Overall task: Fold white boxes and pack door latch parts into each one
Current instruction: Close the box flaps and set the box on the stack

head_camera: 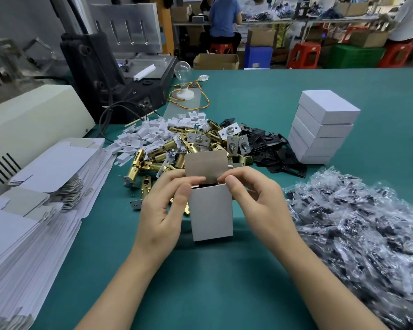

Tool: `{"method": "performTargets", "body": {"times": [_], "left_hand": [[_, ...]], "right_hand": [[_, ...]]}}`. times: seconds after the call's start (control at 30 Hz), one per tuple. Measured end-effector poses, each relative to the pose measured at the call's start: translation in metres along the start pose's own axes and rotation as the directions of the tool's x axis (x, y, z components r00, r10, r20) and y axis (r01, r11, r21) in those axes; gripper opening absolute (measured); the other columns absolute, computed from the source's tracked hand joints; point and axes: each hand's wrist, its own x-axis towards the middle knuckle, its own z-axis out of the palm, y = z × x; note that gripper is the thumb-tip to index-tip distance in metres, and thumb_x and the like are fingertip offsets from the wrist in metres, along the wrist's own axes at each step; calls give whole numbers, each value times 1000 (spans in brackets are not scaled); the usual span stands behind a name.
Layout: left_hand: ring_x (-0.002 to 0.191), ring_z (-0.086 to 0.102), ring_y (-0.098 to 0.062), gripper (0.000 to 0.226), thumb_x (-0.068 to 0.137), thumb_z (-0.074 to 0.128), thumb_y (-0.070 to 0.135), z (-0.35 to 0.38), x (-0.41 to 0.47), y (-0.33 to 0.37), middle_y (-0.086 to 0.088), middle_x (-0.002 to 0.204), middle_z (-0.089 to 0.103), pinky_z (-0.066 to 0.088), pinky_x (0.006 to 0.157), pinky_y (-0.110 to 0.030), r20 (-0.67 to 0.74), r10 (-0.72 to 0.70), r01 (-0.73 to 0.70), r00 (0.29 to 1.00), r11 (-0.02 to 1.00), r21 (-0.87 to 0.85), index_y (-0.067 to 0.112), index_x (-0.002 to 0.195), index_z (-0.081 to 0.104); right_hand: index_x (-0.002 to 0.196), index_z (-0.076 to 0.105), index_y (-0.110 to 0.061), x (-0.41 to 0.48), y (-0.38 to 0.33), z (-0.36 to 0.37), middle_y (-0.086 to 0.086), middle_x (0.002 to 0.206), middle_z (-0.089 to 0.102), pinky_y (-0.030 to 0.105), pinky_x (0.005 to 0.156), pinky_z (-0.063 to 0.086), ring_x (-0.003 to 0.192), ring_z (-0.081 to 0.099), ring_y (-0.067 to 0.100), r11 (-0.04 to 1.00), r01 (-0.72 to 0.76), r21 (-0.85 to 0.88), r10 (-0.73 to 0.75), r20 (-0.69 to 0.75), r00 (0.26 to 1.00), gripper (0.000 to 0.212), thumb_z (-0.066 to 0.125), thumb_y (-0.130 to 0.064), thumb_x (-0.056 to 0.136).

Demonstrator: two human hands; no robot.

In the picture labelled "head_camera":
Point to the person's right forearm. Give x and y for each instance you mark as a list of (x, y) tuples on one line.
[(323, 288)]

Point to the long white work table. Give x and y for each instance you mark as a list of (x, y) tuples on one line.
[(296, 19)]

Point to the thin wooden stick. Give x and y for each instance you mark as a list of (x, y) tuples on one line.
[(141, 119)]

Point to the person's left hand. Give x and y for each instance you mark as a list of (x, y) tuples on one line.
[(158, 216)]

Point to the pile of white plastic clips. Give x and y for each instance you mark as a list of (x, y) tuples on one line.
[(141, 135)]

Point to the person's left thumb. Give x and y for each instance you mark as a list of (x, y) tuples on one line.
[(183, 199)]

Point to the open brown cardboard carton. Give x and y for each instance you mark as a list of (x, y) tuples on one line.
[(215, 62)]

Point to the blue plastic crate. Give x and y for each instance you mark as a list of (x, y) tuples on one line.
[(258, 56)]

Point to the white cardboard box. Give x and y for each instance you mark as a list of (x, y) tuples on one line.
[(313, 151), (321, 128), (311, 159), (316, 141), (211, 209), (328, 104)]

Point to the red plastic stool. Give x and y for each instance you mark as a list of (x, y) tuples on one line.
[(395, 54), (304, 54), (222, 48)]

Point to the pile of black strike plates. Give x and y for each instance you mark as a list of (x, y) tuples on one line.
[(273, 151)]

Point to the pile of clear screw bags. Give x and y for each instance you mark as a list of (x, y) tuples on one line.
[(361, 230)]

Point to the stack of flat white cartons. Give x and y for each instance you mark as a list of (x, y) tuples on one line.
[(24, 250), (58, 168)]

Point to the clear light bulb white base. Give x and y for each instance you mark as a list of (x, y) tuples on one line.
[(182, 78)]

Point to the closed white cardboard box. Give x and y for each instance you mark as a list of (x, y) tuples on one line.
[(316, 141), (328, 104), (313, 151), (311, 159), (321, 128)]

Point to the cream machine housing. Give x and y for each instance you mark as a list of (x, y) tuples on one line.
[(31, 120)]

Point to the person's left forearm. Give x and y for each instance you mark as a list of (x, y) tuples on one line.
[(124, 292)]

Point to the black welding machine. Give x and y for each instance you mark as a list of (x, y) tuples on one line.
[(99, 72)]

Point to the person's right thumb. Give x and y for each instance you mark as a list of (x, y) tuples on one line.
[(236, 189)]

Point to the grey metal horn block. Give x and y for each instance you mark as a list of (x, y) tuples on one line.
[(130, 23)]

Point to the orange post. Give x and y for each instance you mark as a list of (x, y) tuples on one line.
[(165, 23)]

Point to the person's right hand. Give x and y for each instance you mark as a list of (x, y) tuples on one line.
[(265, 209)]

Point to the pile of brass door latches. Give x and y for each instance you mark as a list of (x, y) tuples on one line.
[(165, 151)]

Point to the silver metal strike plate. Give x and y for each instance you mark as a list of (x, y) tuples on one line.
[(244, 142), (232, 143), (230, 129), (197, 139)]

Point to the green plastic crate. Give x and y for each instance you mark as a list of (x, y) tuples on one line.
[(354, 56)]

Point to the clear acrylic guard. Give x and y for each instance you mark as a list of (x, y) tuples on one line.
[(13, 68)]

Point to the white plastic bar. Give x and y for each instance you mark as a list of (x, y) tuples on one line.
[(144, 72)]

